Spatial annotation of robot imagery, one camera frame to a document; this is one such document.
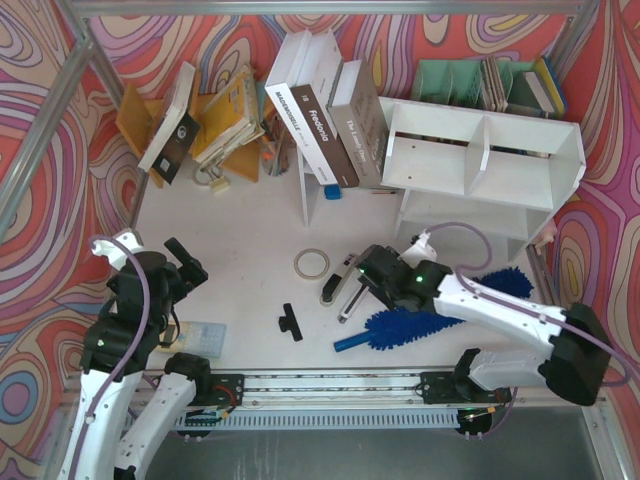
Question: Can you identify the blue microfiber duster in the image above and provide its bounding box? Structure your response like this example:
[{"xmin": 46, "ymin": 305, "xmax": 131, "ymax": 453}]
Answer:
[{"xmin": 333, "ymin": 267, "xmax": 534, "ymax": 353}]

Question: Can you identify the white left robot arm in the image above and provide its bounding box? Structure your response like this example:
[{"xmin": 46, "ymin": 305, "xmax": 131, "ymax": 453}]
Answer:
[{"xmin": 58, "ymin": 229, "xmax": 213, "ymax": 479}]

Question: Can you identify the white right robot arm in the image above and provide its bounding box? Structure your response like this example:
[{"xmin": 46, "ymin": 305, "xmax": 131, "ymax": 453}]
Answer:
[{"xmin": 353, "ymin": 228, "xmax": 639, "ymax": 406}]

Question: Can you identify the white bookshelf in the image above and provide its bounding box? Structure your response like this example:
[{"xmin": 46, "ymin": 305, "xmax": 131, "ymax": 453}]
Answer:
[{"xmin": 380, "ymin": 98, "xmax": 586, "ymax": 264}]

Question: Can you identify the white black marker pen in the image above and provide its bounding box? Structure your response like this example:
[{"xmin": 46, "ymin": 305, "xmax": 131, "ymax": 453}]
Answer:
[{"xmin": 338, "ymin": 285, "xmax": 369, "ymax": 324}]

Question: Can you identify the grey black stapler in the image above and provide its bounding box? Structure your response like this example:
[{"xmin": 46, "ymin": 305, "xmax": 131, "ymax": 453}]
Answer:
[{"xmin": 319, "ymin": 253, "xmax": 357, "ymax": 307}]

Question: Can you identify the roll of masking tape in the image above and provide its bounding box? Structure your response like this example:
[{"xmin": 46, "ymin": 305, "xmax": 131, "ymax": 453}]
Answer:
[{"xmin": 293, "ymin": 248, "xmax": 330, "ymax": 281}]

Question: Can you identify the small blue box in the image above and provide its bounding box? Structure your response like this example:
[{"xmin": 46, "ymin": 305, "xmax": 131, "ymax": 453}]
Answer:
[{"xmin": 323, "ymin": 184, "xmax": 342, "ymax": 201}]

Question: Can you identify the black T-shaped part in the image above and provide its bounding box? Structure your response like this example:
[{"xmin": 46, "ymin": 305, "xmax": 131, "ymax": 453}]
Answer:
[{"xmin": 278, "ymin": 303, "xmax": 303, "ymax": 342}]

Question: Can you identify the white book support stand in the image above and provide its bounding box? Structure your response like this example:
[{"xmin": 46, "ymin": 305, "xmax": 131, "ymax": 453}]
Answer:
[{"xmin": 296, "ymin": 147, "xmax": 321, "ymax": 227}]

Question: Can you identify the black and white book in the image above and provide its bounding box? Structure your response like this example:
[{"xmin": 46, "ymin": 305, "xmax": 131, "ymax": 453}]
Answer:
[{"xmin": 138, "ymin": 62, "xmax": 200, "ymax": 184}]

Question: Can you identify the grey Lonely Ones book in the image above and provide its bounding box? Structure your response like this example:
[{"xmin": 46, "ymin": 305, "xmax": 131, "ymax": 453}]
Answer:
[{"xmin": 329, "ymin": 60, "xmax": 389, "ymax": 189}]

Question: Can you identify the cup of pencils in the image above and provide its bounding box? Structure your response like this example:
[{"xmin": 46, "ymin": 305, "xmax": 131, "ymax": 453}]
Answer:
[{"xmin": 259, "ymin": 112, "xmax": 294, "ymax": 177}]

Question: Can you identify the stack of yellow books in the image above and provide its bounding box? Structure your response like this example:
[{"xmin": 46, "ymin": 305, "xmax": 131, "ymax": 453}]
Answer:
[{"xmin": 192, "ymin": 64, "xmax": 264, "ymax": 166}]

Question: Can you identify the green desk organizer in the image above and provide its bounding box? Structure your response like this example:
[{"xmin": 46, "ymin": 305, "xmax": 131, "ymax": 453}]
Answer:
[{"xmin": 411, "ymin": 56, "xmax": 535, "ymax": 112}]

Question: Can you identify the brown Fredonia book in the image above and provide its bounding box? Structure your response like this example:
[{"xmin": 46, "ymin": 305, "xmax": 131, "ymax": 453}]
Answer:
[{"xmin": 289, "ymin": 82, "xmax": 361, "ymax": 189}]

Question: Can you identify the white Mademoiselle book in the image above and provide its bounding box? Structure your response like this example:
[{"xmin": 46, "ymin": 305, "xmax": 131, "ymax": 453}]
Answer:
[{"xmin": 265, "ymin": 30, "xmax": 350, "ymax": 187}]

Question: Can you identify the blue and yellow book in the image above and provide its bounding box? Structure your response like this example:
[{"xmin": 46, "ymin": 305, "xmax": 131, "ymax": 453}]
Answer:
[{"xmin": 523, "ymin": 56, "xmax": 568, "ymax": 119}]

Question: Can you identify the metal rail with mounts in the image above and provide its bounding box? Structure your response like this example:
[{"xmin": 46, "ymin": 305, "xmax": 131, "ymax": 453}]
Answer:
[{"xmin": 134, "ymin": 369, "xmax": 516, "ymax": 407}]

